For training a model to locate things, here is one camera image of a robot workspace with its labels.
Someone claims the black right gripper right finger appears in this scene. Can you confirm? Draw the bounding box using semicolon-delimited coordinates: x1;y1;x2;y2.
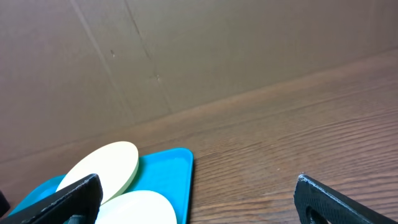
294;174;397;224

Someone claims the light blue plate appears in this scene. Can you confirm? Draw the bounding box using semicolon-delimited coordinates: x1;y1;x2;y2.
95;190;177;224

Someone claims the yellow-green plate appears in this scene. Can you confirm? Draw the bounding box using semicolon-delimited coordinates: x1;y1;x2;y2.
57;141;139;204

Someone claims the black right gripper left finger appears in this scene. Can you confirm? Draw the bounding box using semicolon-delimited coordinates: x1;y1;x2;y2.
1;174;103;224

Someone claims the teal plastic serving tray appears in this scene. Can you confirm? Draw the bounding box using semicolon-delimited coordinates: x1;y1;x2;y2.
9;148;193;223

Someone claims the brown cardboard back panel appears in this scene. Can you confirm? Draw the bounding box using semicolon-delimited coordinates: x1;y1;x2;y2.
1;0;397;162

